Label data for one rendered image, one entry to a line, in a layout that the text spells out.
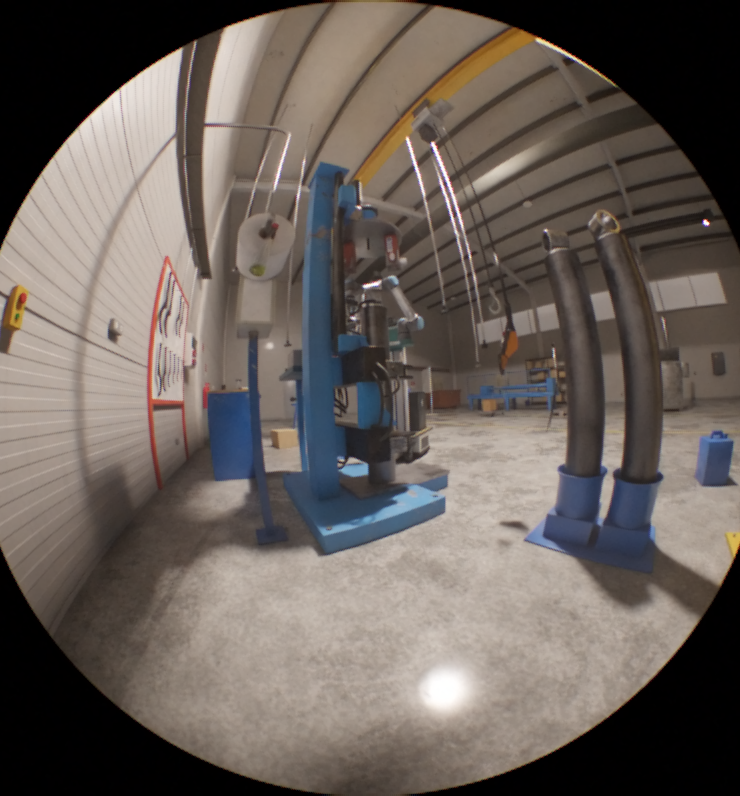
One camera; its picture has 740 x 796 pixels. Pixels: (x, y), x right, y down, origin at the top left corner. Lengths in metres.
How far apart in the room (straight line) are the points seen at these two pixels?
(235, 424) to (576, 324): 2.81
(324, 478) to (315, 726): 1.40
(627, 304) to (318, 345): 1.73
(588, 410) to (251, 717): 1.61
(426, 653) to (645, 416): 1.19
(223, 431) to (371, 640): 2.29
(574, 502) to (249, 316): 1.82
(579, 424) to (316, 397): 1.48
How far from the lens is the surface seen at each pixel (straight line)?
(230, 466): 2.73
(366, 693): 0.84
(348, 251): 2.23
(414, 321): 2.94
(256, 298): 1.32
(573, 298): 1.34
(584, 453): 1.30
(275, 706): 0.86
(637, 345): 1.26
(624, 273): 1.34
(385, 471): 1.82
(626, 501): 1.32
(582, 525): 1.39
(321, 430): 1.59
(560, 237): 1.53
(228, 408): 2.66
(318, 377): 1.59
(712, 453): 2.54
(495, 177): 6.66
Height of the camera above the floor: 0.78
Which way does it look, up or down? level
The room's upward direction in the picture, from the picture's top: 3 degrees counter-clockwise
